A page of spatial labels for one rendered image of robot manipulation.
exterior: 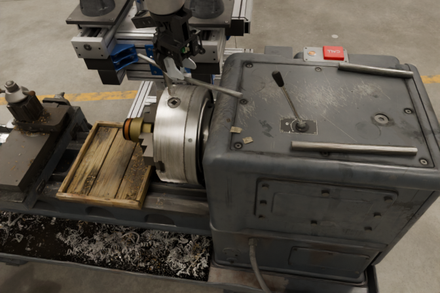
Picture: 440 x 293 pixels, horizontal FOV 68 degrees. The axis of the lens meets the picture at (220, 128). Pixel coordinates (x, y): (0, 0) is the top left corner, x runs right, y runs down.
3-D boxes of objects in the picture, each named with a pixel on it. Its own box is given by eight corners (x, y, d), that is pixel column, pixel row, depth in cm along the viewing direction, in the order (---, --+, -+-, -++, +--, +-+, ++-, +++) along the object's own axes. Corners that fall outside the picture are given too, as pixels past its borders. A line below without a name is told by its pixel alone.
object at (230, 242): (330, 229, 195) (376, 134, 130) (338, 318, 164) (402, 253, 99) (230, 217, 203) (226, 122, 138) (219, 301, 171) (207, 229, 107)
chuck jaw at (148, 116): (180, 122, 109) (181, 86, 107) (176, 125, 104) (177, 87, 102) (148, 120, 110) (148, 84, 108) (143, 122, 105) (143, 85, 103)
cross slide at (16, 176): (77, 106, 140) (73, 98, 137) (23, 193, 112) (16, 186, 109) (41, 103, 142) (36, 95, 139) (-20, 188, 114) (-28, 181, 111)
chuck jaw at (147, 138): (174, 133, 103) (164, 159, 94) (176, 145, 106) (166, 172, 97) (141, 130, 104) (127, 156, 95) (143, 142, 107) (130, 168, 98)
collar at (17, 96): (33, 88, 119) (29, 82, 117) (21, 103, 114) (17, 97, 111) (14, 87, 120) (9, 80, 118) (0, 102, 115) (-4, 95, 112)
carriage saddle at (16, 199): (86, 115, 145) (82, 105, 140) (31, 211, 114) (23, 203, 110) (24, 110, 148) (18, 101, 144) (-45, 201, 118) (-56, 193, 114)
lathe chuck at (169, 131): (207, 124, 128) (199, 65, 102) (192, 199, 110) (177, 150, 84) (185, 123, 129) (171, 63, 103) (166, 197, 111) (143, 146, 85)
